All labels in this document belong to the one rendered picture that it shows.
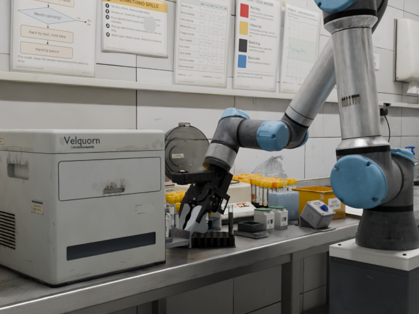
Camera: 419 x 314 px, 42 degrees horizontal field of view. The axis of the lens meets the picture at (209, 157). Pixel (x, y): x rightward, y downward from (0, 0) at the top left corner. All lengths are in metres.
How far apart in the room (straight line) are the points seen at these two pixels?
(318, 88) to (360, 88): 0.22
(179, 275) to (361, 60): 0.61
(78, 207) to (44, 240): 0.09
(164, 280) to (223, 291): 1.19
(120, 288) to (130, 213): 0.16
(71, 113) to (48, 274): 0.82
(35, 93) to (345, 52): 0.97
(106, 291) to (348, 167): 0.56
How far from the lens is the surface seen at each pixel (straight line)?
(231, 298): 2.42
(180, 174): 1.29
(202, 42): 2.19
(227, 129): 1.38
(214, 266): 1.30
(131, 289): 1.15
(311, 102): 1.41
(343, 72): 1.22
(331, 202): 1.84
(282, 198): 1.72
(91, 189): 1.10
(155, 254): 1.22
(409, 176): 1.33
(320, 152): 2.84
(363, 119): 1.20
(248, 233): 1.53
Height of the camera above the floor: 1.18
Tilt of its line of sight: 3 degrees down
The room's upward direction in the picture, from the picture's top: straight up
